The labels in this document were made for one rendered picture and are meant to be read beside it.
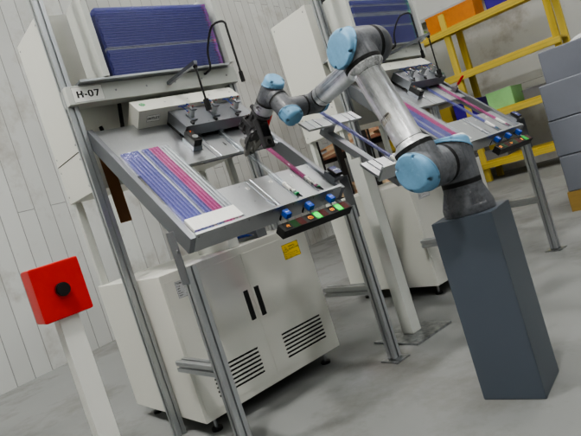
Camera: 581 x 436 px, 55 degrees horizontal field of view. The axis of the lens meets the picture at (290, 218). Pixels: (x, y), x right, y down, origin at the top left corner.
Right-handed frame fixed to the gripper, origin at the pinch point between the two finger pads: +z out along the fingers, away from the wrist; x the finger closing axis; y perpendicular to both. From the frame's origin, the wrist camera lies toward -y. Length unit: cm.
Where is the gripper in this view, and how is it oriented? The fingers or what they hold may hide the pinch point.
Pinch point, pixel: (249, 154)
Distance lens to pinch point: 220.6
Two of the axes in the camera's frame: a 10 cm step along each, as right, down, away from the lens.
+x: -7.4, 2.7, -6.2
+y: -5.8, -7.2, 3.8
